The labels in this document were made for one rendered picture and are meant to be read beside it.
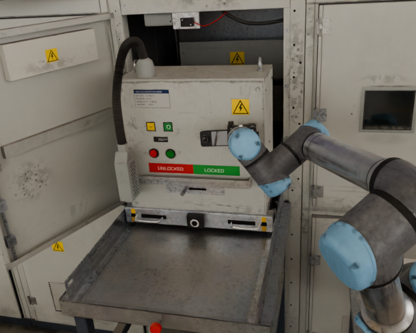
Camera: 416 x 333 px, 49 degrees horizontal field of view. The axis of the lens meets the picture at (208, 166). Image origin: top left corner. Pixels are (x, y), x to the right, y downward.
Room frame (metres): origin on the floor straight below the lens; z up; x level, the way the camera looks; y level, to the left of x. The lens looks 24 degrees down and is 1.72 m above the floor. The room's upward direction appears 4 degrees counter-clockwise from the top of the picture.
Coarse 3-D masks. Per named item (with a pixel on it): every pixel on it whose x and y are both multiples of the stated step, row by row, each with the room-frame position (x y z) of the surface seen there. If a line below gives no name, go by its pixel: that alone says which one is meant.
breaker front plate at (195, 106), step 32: (128, 96) 1.47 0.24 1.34; (192, 96) 1.42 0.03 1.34; (224, 96) 1.39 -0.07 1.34; (256, 96) 1.36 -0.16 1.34; (128, 128) 1.48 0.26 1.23; (160, 128) 1.45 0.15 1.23; (192, 128) 1.42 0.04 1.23; (224, 128) 1.39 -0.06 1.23; (256, 128) 1.36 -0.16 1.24; (160, 160) 1.45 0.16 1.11; (192, 160) 1.42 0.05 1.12; (224, 160) 1.39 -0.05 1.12; (160, 192) 1.45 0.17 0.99; (192, 192) 1.42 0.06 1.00; (224, 192) 1.39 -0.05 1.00; (256, 192) 1.36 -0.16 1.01
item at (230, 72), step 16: (128, 80) 1.47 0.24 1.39; (144, 80) 1.46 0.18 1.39; (160, 80) 1.44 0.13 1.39; (176, 80) 1.43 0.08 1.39; (192, 80) 1.42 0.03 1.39; (208, 80) 1.40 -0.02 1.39; (224, 80) 1.39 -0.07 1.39; (240, 80) 1.37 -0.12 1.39; (256, 80) 1.36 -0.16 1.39; (272, 80) 1.57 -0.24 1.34; (272, 96) 1.56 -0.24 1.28; (272, 112) 1.56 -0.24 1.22; (272, 128) 1.56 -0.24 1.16; (272, 144) 1.55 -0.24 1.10
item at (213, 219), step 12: (132, 216) 1.47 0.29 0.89; (144, 216) 1.46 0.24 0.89; (156, 216) 1.45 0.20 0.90; (168, 216) 1.44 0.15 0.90; (180, 216) 1.42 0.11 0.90; (204, 216) 1.40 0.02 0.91; (216, 216) 1.39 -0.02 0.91; (228, 216) 1.38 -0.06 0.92; (240, 216) 1.37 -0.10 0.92; (252, 216) 1.36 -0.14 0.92; (264, 216) 1.35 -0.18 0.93; (228, 228) 1.38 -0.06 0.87
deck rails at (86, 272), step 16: (112, 224) 1.38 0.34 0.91; (128, 224) 1.49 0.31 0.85; (112, 240) 1.37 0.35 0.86; (272, 240) 1.24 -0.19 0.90; (96, 256) 1.25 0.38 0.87; (112, 256) 1.29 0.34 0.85; (272, 256) 1.22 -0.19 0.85; (80, 272) 1.15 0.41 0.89; (96, 272) 1.20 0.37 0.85; (80, 288) 1.13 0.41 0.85; (256, 288) 1.07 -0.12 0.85; (256, 304) 1.00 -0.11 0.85; (256, 320) 0.94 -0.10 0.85
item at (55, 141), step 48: (0, 48) 1.40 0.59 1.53; (48, 48) 1.51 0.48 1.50; (96, 48) 1.66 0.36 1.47; (0, 96) 1.38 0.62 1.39; (48, 96) 1.51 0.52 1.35; (96, 96) 1.67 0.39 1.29; (0, 144) 1.35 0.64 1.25; (48, 144) 1.48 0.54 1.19; (96, 144) 1.64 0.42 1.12; (0, 192) 1.32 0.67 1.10; (48, 192) 1.45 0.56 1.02; (96, 192) 1.61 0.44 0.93; (0, 240) 1.26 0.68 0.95; (48, 240) 1.42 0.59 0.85
